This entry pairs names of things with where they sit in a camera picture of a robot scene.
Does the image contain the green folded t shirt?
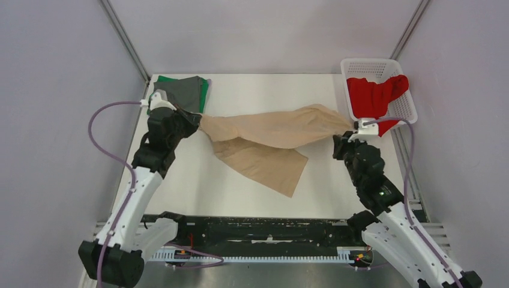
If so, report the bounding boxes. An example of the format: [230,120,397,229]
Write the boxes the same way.
[147,74,210,115]

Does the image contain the left corner aluminium post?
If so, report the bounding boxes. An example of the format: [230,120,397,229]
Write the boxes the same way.
[98,0,151,84]

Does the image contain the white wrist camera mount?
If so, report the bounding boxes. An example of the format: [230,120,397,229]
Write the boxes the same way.
[348,118,379,142]
[140,89,177,111]

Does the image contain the beige t shirt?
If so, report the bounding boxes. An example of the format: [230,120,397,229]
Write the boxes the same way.
[199,104,352,197]

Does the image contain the corner aluminium post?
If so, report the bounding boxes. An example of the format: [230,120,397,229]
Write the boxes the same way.
[390,0,432,60]
[98,0,151,84]

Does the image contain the white plastic laundry basket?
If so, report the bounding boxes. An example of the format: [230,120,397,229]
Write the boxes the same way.
[340,58,418,124]

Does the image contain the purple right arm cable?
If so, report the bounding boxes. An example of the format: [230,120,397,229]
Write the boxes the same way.
[349,117,465,288]

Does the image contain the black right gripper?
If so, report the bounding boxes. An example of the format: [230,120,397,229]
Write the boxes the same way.
[332,130,369,187]

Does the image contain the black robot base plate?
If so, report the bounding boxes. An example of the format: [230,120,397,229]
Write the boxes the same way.
[141,212,367,257]

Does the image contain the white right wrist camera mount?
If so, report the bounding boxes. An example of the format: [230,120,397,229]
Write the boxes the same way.
[348,118,379,142]

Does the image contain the red t shirt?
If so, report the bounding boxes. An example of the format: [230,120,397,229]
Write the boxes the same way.
[346,75,409,119]

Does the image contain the grey folded t shirt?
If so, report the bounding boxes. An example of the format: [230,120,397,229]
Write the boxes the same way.
[154,76,205,113]

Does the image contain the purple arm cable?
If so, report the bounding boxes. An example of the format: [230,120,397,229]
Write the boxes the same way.
[349,117,465,288]
[87,101,225,288]

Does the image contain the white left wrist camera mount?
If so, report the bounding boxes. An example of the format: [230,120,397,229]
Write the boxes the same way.
[140,89,177,111]

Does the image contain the right corner aluminium post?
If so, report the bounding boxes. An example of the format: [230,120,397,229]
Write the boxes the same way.
[390,0,432,60]

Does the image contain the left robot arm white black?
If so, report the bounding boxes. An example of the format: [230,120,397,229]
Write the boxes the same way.
[78,107,202,287]

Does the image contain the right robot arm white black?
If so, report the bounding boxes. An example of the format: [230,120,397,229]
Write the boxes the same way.
[333,131,483,287]

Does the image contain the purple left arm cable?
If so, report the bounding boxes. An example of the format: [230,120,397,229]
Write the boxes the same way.
[87,101,225,288]

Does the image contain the white slotted cable duct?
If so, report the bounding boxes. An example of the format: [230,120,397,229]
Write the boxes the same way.
[148,247,373,264]

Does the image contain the aluminium frame rails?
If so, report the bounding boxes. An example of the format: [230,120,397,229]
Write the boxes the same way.
[87,127,454,251]

